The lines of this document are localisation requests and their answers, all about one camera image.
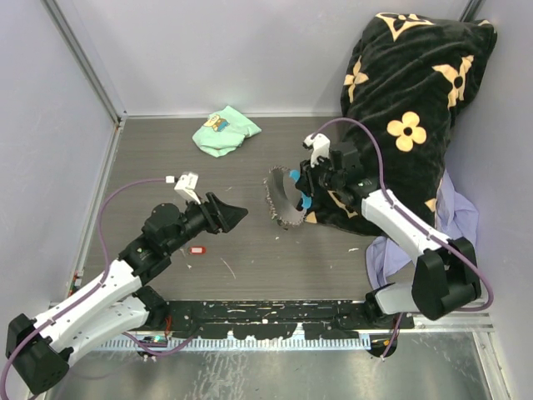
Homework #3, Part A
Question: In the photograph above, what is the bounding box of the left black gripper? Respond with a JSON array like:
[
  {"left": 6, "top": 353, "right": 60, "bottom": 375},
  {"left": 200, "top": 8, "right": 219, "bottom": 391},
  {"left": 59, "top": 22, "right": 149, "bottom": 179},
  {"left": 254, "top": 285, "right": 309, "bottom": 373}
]
[{"left": 165, "top": 192, "right": 247, "bottom": 254}]

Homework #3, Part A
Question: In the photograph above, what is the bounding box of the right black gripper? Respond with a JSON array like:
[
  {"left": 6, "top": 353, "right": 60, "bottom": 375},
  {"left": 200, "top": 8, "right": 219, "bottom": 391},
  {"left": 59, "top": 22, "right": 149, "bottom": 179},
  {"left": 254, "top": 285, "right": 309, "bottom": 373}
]
[{"left": 295, "top": 152, "right": 343, "bottom": 198}]

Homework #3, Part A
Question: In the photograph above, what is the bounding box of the blue handled key ring organizer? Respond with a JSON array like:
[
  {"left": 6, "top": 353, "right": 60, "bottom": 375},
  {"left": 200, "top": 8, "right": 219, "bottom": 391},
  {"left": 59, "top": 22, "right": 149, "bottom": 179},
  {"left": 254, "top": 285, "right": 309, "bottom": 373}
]
[{"left": 263, "top": 166, "right": 312, "bottom": 229}]

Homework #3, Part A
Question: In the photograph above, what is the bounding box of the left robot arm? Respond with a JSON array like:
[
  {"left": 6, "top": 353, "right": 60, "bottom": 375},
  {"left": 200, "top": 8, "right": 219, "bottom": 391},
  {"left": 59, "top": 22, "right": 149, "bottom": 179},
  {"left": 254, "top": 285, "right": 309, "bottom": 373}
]
[{"left": 1, "top": 192, "right": 248, "bottom": 395}]

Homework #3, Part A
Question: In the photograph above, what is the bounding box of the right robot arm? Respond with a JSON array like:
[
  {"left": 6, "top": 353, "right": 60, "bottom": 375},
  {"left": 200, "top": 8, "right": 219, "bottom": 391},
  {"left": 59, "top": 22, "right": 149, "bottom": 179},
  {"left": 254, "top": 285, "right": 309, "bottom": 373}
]
[{"left": 296, "top": 134, "right": 481, "bottom": 328}]

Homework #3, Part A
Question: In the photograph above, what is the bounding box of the red key tag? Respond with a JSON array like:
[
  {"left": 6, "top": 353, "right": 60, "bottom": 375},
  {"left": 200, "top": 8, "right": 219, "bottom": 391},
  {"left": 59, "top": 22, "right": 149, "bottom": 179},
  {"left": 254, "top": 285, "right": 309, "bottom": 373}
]
[{"left": 188, "top": 246, "right": 207, "bottom": 255}]

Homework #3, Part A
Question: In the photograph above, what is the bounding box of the mint green cloth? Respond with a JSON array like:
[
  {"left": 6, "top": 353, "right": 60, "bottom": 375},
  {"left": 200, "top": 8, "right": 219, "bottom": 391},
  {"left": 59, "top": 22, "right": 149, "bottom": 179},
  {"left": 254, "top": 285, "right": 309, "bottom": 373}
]
[{"left": 192, "top": 106, "right": 262, "bottom": 158}]

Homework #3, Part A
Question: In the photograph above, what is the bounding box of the black floral blanket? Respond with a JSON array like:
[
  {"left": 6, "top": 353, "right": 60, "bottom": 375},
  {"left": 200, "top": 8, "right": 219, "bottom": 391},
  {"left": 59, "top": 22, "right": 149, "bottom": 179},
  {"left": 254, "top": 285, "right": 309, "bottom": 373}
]
[{"left": 306, "top": 11, "right": 499, "bottom": 238}]

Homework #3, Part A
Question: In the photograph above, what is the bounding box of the lavender cloth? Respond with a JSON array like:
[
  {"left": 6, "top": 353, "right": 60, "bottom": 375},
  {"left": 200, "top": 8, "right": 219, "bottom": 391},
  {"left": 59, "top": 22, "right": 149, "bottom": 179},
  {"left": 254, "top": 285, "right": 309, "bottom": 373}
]
[{"left": 366, "top": 171, "right": 479, "bottom": 289}]

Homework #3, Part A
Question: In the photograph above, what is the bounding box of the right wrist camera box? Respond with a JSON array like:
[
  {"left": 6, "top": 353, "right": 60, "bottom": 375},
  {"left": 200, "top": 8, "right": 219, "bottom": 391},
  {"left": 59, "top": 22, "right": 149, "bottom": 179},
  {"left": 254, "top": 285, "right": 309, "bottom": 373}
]
[{"left": 302, "top": 133, "right": 331, "bottom": 168}]

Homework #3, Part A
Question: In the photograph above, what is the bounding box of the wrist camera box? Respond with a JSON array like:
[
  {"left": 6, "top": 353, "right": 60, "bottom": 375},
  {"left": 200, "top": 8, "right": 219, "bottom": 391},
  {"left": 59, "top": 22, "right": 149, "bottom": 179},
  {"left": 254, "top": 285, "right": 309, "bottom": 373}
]
[
  {"left": 302, "top": 133, "right": 331, "bottom": 168},
  {"left": 174, "top": 172, "right": 201, "bottom": 204}
]

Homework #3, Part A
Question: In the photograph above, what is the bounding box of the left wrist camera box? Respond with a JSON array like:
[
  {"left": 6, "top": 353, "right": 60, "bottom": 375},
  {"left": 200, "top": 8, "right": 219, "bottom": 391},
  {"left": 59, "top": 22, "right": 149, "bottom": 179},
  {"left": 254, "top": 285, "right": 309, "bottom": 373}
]
[{"left": 174, "top": 172, "right": 201, "bottom": 204}]

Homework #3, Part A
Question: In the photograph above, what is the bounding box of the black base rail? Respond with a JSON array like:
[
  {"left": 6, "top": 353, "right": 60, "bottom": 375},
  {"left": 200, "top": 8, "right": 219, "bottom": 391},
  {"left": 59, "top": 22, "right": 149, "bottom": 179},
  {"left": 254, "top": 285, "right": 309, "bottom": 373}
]
[{"left": 167, "top": 300, "right": 397, "bottom": 340}]

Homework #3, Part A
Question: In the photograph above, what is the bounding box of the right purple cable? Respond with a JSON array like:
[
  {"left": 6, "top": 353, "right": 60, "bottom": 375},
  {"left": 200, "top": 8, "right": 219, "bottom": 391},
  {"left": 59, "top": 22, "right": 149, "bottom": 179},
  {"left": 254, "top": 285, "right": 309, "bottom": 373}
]
[{"left": 311, "top": 117, "right": 496, "bottom": 312}]

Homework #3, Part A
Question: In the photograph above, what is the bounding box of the aluminium corner post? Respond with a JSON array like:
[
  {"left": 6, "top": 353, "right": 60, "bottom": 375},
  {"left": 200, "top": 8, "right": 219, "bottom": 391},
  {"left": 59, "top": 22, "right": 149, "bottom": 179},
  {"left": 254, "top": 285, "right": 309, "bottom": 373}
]
[{"left": 41, "top": 0, "right": 128, "bottom": 124}]

